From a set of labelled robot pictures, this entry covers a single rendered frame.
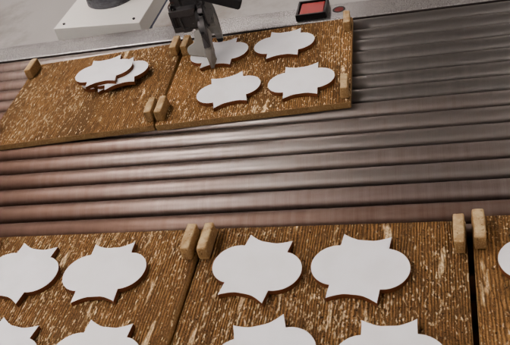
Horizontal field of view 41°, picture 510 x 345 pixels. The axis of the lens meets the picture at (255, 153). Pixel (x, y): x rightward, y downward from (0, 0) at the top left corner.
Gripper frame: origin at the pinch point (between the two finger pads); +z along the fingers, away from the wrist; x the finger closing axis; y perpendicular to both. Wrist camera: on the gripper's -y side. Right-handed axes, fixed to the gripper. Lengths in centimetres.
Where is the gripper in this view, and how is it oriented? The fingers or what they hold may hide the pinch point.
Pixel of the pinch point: (218, 52)
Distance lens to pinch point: 162.9
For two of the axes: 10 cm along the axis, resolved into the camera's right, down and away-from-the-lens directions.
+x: -1.2, 6.3, -7.7
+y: -9.6, 1.3, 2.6
